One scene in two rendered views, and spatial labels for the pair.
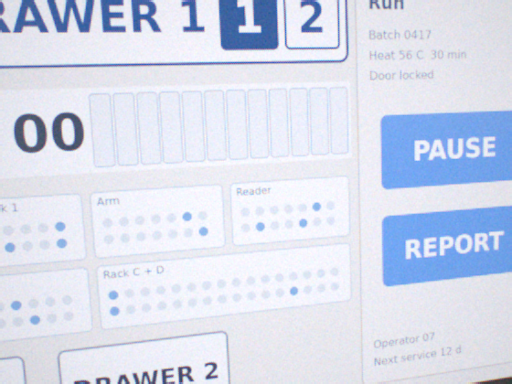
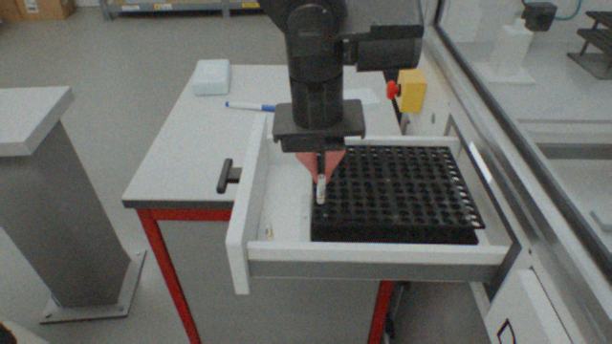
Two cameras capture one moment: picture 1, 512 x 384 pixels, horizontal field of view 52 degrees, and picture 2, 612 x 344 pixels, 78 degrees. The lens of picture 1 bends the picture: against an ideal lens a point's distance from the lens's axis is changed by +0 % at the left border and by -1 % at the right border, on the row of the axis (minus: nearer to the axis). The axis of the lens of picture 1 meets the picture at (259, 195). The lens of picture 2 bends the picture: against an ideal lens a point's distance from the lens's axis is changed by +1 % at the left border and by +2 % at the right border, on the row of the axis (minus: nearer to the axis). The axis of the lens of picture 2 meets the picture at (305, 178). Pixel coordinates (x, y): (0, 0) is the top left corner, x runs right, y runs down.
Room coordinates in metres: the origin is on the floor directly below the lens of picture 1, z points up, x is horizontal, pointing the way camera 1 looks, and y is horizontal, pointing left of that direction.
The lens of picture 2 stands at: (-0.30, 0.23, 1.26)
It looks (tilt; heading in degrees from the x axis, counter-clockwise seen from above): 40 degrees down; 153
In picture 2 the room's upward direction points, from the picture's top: straight up
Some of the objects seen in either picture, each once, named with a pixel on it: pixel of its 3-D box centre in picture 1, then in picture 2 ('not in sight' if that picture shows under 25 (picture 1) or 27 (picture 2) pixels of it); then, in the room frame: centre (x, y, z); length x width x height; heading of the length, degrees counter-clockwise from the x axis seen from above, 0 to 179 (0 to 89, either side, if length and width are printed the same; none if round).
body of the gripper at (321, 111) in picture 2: not in sight; (316, 100); (-0.62, 0.41, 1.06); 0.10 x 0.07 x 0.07; 62
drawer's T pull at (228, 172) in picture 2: not in sight; (232, 175); (-0.72, 0.33, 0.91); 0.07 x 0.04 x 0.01; 152
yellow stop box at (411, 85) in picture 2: not in sight; (408, 90); (-0.86, 0.77, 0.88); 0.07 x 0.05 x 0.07; 152
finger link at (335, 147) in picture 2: not in sight; (315, 152); (-0.62, 0.41, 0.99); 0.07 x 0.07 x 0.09; 62
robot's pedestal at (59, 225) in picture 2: not in sight; (55, 216); (-1.41, -0.10, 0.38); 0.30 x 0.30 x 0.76; 68
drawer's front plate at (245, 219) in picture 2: not in sight; (253, 191); (-0.71, 0.35, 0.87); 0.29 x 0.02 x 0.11; 152
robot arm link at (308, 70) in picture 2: not in sight; (320, 46); (-0.62, 0.41, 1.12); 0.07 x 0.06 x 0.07; 62
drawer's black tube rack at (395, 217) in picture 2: not in sight; (384, 196); (-0.62, 0.53, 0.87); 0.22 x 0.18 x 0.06; 62
